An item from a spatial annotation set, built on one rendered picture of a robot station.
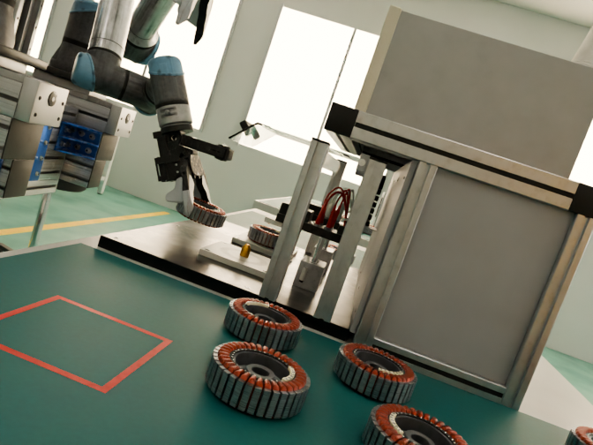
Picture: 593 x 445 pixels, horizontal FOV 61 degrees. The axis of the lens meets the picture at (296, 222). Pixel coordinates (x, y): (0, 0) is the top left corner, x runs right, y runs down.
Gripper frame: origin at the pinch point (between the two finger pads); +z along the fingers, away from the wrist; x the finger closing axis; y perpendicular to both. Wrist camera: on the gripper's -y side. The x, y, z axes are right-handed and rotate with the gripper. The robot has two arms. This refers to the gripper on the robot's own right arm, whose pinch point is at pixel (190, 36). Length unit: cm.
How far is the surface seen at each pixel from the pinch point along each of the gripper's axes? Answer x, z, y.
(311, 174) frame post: 8.4, 15.9, -27.9
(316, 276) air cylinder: -6, 35, -36
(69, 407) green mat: 53, 40, -14
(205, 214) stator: -14.7, 31.7, -10.1
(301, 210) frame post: 9.2, 22.1, -28.3
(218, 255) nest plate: -5.7, 37.2, -16.3
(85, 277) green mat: 21.7, 40.3, -1.5
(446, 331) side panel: 14, 33, -57
